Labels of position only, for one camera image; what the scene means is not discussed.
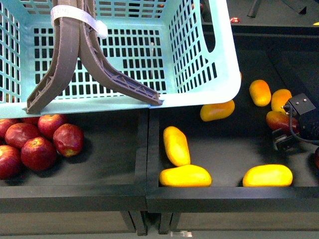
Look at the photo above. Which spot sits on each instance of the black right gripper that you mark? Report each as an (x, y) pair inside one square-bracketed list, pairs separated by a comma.
[(302, 124)]

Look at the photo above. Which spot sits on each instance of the red orange mango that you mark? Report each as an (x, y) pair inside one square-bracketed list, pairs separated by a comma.
[(278, 120)]

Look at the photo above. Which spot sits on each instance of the light teal plastic basket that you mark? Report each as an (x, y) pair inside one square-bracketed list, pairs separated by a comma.
[(182, 49)]

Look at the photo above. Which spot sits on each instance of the red yellow mango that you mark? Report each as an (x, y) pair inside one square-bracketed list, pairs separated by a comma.
[(316, 158)]

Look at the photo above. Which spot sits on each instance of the pale yellow mango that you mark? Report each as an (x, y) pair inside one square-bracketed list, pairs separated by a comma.
[(185, 176)]

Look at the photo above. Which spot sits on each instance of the red apple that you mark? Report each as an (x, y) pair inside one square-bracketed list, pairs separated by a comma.
[(48, 124), (235, 20), (10, 162), (38, 154), (68, 140), (18, 134)]

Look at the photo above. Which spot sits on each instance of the black display stand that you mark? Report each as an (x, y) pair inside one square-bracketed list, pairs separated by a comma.
[(205, 159)]

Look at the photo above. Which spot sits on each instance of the brown basket handle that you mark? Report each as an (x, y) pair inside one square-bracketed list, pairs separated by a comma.
[(76, 34)]

